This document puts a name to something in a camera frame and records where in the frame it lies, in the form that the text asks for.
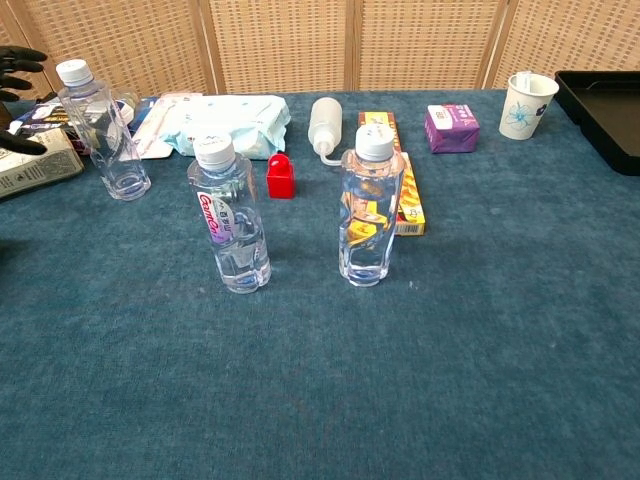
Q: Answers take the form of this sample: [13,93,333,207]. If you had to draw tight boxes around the wet wipes pack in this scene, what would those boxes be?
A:
[164,94,292,161]

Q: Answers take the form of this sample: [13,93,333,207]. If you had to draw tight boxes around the clear water bottle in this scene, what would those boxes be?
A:
[338,124,407,289]
[186,131,273,295]
[55,58,152,202]

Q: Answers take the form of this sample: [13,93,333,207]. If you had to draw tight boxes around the wicker folding screen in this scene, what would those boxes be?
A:
[0,0,640,101]

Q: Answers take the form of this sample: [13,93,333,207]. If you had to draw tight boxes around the pink toothbrush pack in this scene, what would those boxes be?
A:
[130,93,204,162]

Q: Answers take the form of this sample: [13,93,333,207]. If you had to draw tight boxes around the white paper cup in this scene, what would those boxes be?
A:
[498,72,560,141]

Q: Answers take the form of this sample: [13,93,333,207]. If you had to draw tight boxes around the white squeeze bottle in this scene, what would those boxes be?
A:
[307,97,351,167]

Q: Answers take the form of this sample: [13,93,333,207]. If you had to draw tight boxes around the yellow curry box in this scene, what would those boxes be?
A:
[392,151,427,237]

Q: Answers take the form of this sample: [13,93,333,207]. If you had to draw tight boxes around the narrow yellow brown box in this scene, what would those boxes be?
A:
[357,111,403,154]

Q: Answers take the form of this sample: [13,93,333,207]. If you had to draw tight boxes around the black tray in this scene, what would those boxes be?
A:
[554,70,640,176]

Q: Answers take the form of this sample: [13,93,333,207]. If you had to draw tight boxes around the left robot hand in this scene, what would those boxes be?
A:
[0,45,49,156]

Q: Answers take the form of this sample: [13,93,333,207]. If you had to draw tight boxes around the purple box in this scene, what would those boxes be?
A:
[424,103,482,154]

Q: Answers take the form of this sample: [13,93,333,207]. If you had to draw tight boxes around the small red block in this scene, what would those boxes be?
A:
[266,152,297,200]

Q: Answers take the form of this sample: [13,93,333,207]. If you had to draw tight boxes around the black battery pack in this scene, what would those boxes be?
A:
[13,97,136,151]

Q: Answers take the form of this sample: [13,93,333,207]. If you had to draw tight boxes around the blue tablecloth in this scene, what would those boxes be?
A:
[0,88,640,480]

